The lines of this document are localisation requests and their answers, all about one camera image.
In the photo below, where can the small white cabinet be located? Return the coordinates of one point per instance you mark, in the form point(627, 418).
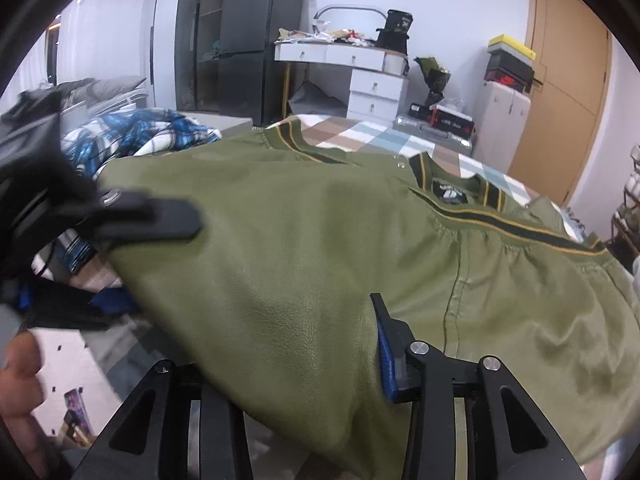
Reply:
point(500, 120)

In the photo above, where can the printed picture card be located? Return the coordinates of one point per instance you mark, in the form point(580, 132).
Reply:
point(77, 415)

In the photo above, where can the wrapped flower bouquet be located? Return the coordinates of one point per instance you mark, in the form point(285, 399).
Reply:
point(435, 77)

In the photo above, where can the black box with red trim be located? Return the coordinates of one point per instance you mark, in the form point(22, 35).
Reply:
point(452, 121)

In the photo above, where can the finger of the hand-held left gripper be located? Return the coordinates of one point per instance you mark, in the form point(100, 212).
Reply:
point(150, 217)
point(65, 307)

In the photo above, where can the black bag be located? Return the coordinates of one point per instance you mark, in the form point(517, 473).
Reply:
point(395, 30)

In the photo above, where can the yellow shoe box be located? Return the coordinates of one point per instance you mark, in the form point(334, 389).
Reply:
point(507, 42)

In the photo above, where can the grey bedding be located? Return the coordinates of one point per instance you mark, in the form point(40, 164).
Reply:
point(105, 90)

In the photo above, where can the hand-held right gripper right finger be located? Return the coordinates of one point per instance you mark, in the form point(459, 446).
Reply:
point(387, 375)

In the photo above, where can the pile of desk clutter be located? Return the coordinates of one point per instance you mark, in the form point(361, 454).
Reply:
point(325, 37)

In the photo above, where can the white desk with drawers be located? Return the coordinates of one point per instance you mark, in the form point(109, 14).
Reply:
point(375, 90)

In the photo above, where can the person's left hand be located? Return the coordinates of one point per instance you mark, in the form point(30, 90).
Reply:
point(20, 385)

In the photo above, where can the wooden shoe rack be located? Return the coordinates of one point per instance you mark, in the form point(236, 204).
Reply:
point(622, 225)

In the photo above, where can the red and black shoe box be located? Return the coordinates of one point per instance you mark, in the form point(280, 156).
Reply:
point(505, 77)

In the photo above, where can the oval desk mirror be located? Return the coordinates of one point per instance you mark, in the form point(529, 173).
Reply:
point(350, 17)

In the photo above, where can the wooden door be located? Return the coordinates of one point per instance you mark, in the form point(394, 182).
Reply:
point(565, 85)

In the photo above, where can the silver suitcase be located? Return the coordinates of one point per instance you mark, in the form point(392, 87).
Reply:
point(450, 141)

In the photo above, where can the dark glass wardrobe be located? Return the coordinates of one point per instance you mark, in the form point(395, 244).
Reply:
point(200, 60)

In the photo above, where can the small black box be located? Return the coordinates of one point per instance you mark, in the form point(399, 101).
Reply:
point(420, 110)

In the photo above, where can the blue plaid blanket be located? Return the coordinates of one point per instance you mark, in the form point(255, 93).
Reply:
point(140, 130)

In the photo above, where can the black refrigerator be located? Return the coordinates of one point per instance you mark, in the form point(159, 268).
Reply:
point(250, 35)

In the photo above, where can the green varsity jacket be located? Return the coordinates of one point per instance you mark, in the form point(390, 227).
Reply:
point(300, 240)

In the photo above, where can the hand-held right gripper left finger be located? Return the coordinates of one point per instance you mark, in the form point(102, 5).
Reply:
point(220, 435)

